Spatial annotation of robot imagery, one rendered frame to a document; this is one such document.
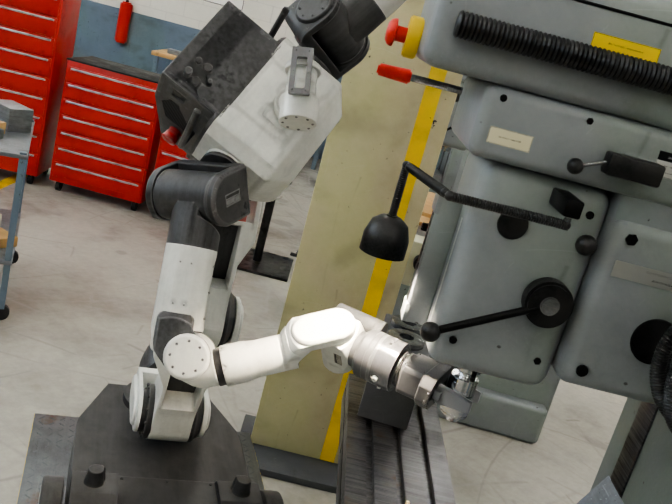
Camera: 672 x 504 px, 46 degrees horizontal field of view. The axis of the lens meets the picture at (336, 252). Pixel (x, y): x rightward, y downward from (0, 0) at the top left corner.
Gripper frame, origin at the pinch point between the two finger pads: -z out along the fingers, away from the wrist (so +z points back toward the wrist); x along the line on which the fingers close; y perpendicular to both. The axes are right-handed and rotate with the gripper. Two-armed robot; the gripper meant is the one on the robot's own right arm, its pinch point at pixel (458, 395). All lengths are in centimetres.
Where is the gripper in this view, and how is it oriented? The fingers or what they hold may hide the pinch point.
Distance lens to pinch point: 133.3
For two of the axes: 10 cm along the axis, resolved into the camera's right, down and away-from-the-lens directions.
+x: 4.4, -1.5, 8.9
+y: -2.6, 9.2, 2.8
